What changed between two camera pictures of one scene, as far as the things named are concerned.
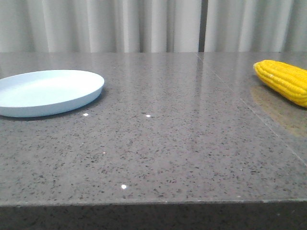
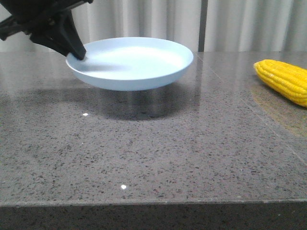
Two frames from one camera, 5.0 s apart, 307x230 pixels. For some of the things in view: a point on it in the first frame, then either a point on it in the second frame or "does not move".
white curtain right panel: x=256 y=26 does not move
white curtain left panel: x=73 y=26 does not move
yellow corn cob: x=289 y=82 does not move
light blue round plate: x=41 y=92 → x=128 y=63
